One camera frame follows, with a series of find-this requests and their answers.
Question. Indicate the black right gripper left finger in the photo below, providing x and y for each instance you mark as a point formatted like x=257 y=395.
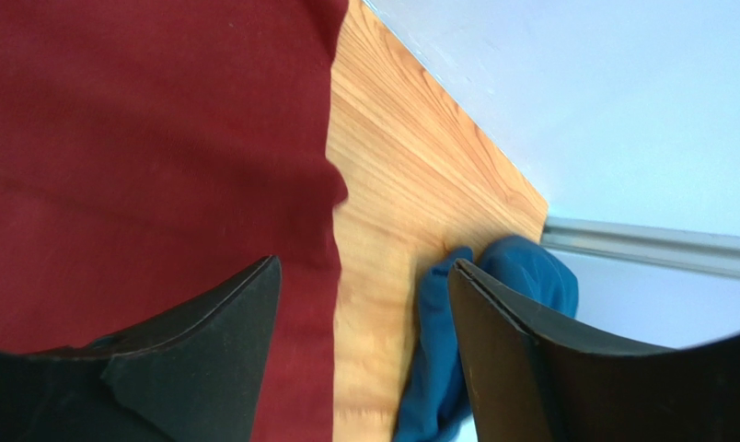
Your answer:
x=191 y=373

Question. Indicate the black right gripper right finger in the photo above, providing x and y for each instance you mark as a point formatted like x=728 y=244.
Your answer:
x=534 y=374

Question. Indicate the dark red t-shirt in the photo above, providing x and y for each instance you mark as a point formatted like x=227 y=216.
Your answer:
x=151 y=149

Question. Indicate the folded blue printed t-shirt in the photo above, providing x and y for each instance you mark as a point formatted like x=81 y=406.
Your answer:
x=435 y=405

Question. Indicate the right aluminium corner post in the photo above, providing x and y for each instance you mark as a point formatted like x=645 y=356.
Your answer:
x=696 y=252

